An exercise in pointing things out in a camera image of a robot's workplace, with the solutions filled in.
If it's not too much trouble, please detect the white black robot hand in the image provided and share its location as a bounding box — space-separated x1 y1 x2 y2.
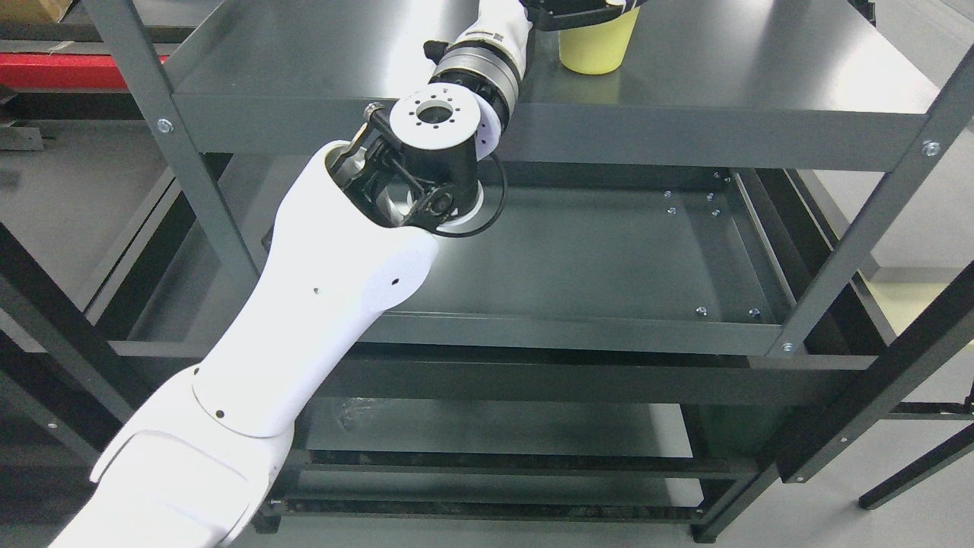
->
454 1 644 78

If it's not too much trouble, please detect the yellow plastic cup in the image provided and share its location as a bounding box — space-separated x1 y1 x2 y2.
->
558 8 640 75

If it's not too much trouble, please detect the grey metal shelf unit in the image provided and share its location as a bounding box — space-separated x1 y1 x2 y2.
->
84 1 972 543

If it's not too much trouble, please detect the black metal shelf rack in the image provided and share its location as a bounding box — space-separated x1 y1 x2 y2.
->
248 208 972 543

